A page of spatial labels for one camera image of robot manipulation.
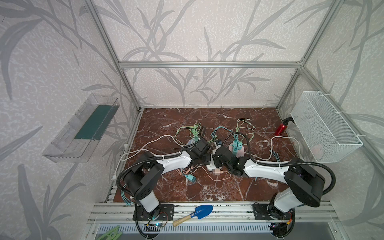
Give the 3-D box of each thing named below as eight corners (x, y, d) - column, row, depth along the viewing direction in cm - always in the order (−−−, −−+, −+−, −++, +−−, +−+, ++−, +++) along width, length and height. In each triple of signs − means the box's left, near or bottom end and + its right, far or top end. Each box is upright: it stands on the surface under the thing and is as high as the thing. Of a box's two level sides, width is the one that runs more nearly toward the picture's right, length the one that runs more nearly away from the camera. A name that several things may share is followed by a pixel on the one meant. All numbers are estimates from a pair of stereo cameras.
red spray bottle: (276, 136, 106) (287, 120, 92) (275, 133, 108) (285, 116, 94) (281, 136, 106) (293, 120, 92) (280, 133, 108) (291, 116, 94)
